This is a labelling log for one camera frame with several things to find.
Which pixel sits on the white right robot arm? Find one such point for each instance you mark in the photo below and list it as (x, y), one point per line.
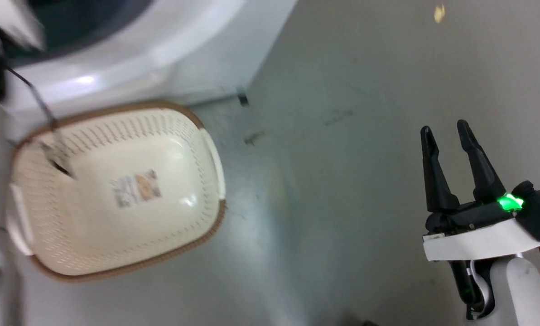
(519, 294)

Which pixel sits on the cream laundry basket brown rim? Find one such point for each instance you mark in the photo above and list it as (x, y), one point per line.
(116, 217)

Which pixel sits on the small yellow floor scrap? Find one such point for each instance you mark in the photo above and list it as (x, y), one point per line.
(439, 13)

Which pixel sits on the paper label sticker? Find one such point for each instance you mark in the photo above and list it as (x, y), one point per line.
(136, 188)

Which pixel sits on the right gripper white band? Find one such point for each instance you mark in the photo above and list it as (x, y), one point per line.
(478, 240)

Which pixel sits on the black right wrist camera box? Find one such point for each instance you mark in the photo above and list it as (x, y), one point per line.
(539, 210)

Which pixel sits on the washing machine foot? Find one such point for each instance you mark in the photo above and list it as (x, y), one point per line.
(242, 97)

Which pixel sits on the white washing machine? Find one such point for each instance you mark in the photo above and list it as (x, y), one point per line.
(193, 50)

